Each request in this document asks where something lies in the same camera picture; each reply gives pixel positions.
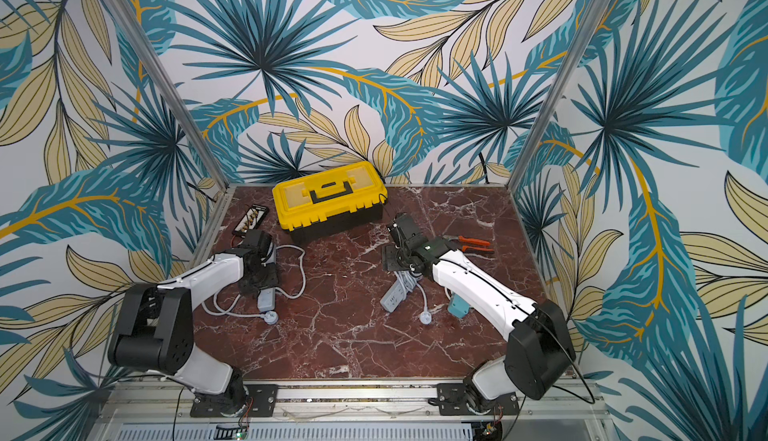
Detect thin white cord of strip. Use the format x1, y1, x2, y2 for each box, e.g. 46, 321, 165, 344
389, 269, 434, 326

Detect grey white power strip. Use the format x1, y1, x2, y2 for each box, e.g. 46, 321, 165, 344
380, 271, 419, 313

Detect teal power strip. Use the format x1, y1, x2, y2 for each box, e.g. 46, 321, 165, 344
448, 294, 471, 319

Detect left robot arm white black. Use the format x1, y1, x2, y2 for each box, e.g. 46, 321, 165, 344
108, 230, 276, 400

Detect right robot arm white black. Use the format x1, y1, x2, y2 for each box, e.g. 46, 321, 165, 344
387, 213, 576, 413

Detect yellow black toolbox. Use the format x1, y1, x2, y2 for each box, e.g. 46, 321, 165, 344
272, 161, 388, 246

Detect orange handled pliers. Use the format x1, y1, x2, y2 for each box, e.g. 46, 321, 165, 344
443, 235, 495, 256

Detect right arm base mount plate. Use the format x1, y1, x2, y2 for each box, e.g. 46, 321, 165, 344
428, 382, 520, 416

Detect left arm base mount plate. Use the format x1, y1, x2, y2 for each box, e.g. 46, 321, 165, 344
190, 384, 278, 418

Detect white slotted cable duct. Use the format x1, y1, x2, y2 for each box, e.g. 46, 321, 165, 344
105, 422, 474, 441

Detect aluminium front rail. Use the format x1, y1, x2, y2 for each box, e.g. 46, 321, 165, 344
97, 378, 609, 429

